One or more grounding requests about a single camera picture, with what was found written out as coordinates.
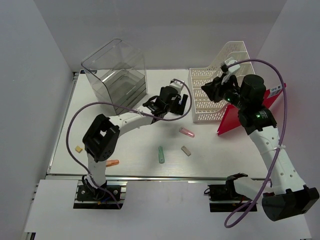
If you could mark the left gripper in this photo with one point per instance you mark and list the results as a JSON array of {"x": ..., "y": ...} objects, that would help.
[{"x": 178, "y": 108}]

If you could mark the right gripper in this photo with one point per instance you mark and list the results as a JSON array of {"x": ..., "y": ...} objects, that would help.
[{"x": 213, "y": 89}]

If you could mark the clear acrylic drawer organizer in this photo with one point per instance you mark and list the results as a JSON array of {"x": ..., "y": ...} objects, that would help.
[{"x": 117, "y": 74}]

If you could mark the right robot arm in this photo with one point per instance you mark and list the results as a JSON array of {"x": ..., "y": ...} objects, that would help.
[{"x": 289, "y": 195}]

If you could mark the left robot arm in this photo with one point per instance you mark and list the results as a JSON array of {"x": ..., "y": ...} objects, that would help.
[{"x": 101, "y": 138}]

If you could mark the pink highlighter pen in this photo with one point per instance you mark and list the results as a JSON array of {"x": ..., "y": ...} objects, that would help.
[{"x": 186, "y": 132}]

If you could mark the red plastic folder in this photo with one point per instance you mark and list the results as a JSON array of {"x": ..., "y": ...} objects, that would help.
[{"x": 230, "y": 119}]

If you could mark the beige eraser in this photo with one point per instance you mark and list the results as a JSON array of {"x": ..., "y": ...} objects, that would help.
[{"x": 186, "y": 150}]

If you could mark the green highlighter pen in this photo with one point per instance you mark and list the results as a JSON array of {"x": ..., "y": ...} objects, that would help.
[{"x": 161, "y": 156}]

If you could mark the orange highlighter pen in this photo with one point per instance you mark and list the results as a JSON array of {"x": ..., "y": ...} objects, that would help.
[{"x": 110, "y": 163}]

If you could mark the yellow small eraser block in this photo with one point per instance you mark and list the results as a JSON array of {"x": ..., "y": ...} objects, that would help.
[{"x": 78, "y": 149}]

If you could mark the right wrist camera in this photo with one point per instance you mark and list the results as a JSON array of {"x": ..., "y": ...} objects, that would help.
[{"x": 229, "y": 67}]

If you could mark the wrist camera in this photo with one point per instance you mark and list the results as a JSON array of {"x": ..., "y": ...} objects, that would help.
[
  {"x": 177, "y": 85},
  {"x": 229, "y": 67}
]

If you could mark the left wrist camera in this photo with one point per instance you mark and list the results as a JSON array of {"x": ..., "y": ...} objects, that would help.
[{"x": 177, "y": 85}]

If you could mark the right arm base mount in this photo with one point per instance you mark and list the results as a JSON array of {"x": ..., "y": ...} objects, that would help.
[{"x": 232, "y": 197}]

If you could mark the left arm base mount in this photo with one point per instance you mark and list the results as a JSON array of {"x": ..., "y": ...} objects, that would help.
[{"x": 91, "y": 198}]

